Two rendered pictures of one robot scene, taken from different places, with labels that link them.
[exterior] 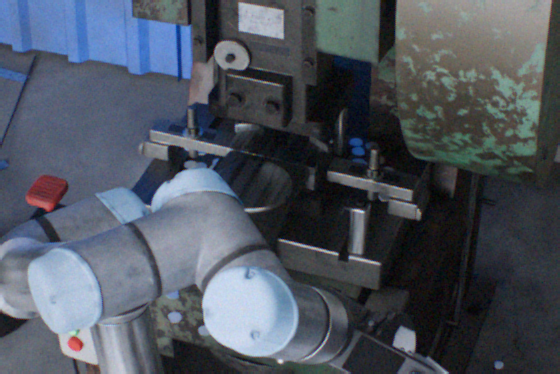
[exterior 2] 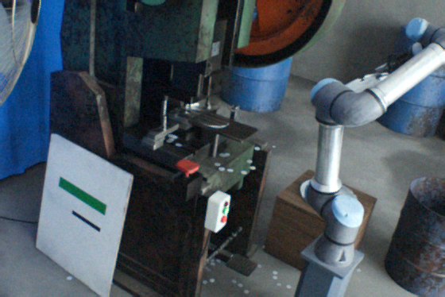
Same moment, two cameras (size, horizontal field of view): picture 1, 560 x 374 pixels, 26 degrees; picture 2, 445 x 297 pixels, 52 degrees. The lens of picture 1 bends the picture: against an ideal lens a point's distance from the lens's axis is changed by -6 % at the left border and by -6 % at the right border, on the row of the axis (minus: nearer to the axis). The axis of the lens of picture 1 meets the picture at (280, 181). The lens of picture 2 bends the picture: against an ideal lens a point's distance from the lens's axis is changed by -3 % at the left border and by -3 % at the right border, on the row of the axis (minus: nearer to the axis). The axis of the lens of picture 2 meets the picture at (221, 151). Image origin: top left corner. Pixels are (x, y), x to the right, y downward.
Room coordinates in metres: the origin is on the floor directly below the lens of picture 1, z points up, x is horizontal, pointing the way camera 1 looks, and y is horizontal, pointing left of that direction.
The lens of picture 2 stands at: (1.34, 1.73, 1.54)
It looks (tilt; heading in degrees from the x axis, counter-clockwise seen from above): 28 degrees down; 276
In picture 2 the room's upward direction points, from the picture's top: 9 degrees clockwise
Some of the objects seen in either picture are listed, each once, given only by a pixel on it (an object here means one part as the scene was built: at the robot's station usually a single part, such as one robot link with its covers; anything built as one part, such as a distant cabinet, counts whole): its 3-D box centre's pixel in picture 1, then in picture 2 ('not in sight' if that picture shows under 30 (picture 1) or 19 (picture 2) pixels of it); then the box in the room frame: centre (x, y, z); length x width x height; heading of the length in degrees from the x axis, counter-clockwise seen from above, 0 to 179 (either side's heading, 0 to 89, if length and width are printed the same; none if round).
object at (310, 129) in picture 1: (282, 97); (188, 91); (1.69, 0.00, 0.86); 0.20 x 0.16 x 0.05; 69
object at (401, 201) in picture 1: (378, 174); (208, 105); (1.63, -0.16, 0.76); 0.17 x 0.06 x 0.10; 69
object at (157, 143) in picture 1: (187, 130); (162, 128); (1.75, 0.16, 0.76); 0.17 x 0.06 x 0.10; 69
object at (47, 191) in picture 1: (49, 205); (186, 173); (1.59, 0.39, 0.72); 0.07 x 0.06 x 0.08; 159
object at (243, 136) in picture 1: (280, 152); (187, 116); (1.68, 0.00, 0.76); 0.15 x 0.09 x 0.05; 69
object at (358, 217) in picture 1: (359, 225); (234, 114); (1.50, -0.12, 0.75); 0.03 x 0.03 x 0.10; 69
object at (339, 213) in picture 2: not in sight; (343, 217); (1.01, 0.29, 0.62); 0.13 x 0.12 x 0.14; 122
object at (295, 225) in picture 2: not in sight; (319, 225); (0.99, -0.28, 0.18); 0.40 x 0.38 x 0.35; 156
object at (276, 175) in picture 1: (242, 235); (222, 138); (1.52, 0.06, 0.72); 0.25 x 0.14 x 0.14; 159
